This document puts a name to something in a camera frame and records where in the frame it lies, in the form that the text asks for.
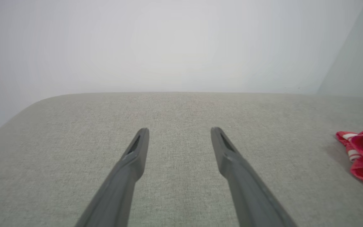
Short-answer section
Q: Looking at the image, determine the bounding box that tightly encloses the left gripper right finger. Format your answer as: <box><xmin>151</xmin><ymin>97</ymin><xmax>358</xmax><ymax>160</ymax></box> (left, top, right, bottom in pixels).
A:
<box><xmin>210</xmin><ymin>127</ymin><xmax>297</xmax><ymax>227</ymax></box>

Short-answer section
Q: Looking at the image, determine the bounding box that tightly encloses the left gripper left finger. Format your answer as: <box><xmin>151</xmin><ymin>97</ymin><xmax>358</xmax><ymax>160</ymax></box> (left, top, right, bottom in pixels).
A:
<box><xmin>74</xmin><ymin>127</ymin><xmax>150</xmax><ymax>227</ymax></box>

